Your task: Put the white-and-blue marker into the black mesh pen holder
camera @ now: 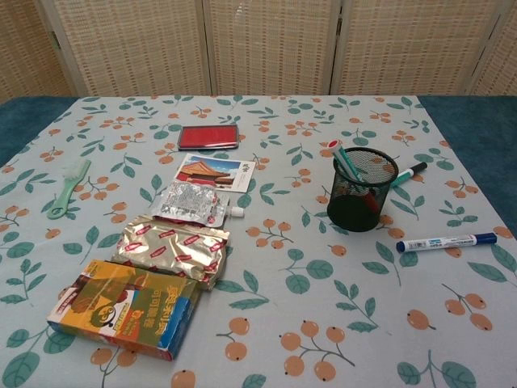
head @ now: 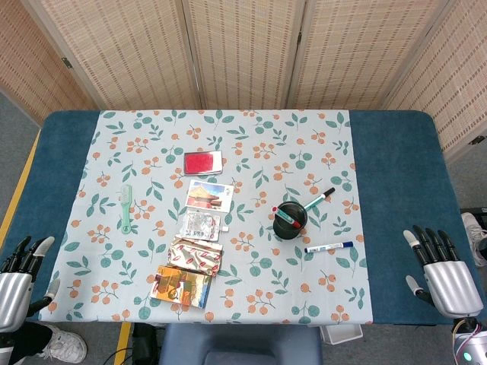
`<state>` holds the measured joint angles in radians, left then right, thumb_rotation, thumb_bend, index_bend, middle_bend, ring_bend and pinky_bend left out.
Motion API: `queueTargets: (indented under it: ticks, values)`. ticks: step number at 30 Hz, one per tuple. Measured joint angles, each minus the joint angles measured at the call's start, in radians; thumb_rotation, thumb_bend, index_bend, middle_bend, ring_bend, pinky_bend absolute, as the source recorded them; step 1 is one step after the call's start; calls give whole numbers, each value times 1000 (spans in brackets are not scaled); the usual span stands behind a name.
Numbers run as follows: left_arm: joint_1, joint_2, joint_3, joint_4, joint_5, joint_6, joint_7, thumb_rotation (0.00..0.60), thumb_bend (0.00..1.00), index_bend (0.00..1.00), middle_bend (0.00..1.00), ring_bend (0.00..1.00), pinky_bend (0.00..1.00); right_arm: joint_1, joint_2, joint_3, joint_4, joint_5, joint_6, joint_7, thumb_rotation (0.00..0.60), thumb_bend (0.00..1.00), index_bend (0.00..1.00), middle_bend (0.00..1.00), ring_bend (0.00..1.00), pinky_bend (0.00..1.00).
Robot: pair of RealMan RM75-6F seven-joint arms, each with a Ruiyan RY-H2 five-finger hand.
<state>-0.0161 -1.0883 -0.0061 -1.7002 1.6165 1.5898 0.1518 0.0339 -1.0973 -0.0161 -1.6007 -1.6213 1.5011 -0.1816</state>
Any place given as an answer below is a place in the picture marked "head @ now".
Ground white plastic box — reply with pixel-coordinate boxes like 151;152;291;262
318;324;363;345

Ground bamboo folding screen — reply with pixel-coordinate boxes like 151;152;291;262
0;0;487;160

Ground silver spout pouch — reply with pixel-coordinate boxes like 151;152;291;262
179;211;229;243

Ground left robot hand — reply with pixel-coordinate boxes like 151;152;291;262
0;235;62;332

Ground black trouser leg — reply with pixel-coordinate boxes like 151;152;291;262
0;322;53;365

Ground green plastic comb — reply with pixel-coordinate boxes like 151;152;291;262
119;184;134;235

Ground blue capped marker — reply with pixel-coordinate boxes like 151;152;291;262
304;240;354;254

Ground blue padded chair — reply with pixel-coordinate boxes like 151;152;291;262
158;322;324;365

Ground black floor cables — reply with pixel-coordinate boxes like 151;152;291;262
102;341;134;365

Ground red ink pad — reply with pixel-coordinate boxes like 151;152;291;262
183;150;224;176

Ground black mesh pen holder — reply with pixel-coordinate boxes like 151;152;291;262
272;201;308;240

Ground black object under table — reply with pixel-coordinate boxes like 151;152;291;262
131;322;165;351

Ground gold foil bag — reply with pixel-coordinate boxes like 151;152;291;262
167;234;224;278

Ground orange snack box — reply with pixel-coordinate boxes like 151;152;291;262
149;265;213;309

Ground black cap marker pen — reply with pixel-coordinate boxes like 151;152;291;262
303;187;336;211

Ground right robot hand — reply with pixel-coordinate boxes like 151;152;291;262
403;224;484;319

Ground palace picture postcard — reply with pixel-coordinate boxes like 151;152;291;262
185;179;235;213

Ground red pen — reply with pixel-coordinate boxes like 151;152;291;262
271;206;304;230

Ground floral tablecloth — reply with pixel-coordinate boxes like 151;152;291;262
37;109;374;326

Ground blue plush table cover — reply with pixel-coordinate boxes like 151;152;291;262
0;109;487;328

